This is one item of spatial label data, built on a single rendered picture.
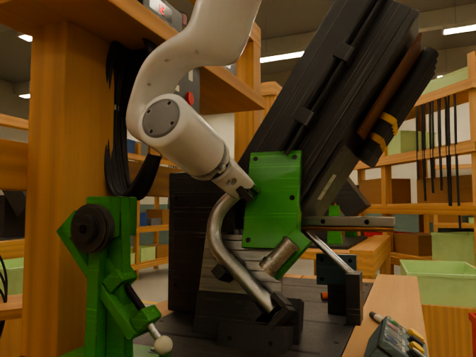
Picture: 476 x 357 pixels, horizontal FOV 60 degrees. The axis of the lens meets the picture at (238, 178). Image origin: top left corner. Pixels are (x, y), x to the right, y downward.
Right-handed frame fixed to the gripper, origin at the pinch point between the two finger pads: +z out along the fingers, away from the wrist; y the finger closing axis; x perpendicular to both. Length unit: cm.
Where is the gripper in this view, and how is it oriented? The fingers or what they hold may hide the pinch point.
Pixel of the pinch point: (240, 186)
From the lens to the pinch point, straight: 85.8
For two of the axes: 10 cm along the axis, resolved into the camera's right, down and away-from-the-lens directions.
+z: 3.7, 3.2, 8.7
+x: -7.2, 6.9, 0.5
